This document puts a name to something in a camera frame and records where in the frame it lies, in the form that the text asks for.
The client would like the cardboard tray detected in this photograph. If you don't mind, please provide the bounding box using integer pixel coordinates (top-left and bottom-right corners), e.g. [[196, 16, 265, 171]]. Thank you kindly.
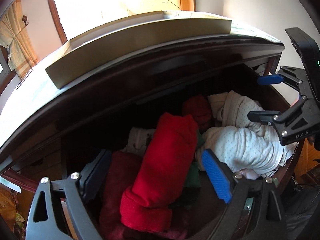
[[46, 10, 232, 89]]

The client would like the white dotted garment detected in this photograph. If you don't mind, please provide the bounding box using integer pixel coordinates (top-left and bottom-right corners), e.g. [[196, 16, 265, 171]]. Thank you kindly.
[[195, 126, 298, 178]]

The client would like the white cream garment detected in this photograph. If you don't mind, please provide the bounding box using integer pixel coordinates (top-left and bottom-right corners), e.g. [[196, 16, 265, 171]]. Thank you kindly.
[[208, 90, 263, 132]]

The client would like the red knitted garment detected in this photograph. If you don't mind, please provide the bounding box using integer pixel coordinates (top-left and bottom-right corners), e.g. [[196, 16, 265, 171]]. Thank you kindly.
[[183, 95, 212, 130]]

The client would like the curtain tieback hook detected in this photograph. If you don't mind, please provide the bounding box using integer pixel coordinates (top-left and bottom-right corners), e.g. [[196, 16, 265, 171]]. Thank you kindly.
[[22, 15, 29, 27]]

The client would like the beige curtain right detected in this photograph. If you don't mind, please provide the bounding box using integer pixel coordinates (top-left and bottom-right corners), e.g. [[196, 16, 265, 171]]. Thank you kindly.
[[1, 0, 39, 80]]

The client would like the dark red garment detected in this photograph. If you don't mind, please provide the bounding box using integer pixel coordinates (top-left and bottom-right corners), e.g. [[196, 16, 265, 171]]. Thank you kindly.
[[99, 151, 188, 239]]

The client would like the bright red garment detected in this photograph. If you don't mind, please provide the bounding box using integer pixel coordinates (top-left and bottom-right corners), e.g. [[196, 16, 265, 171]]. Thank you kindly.
[[120, 113, 198, 232]]

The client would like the open wooden drawer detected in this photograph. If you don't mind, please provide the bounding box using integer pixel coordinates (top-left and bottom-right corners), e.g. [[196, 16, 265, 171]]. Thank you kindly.
[[5, 60, 313, 239]]

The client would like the white patterned garment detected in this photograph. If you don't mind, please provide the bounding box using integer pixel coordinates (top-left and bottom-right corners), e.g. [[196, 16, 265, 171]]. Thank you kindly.
[[123, 127, 155, 156]]

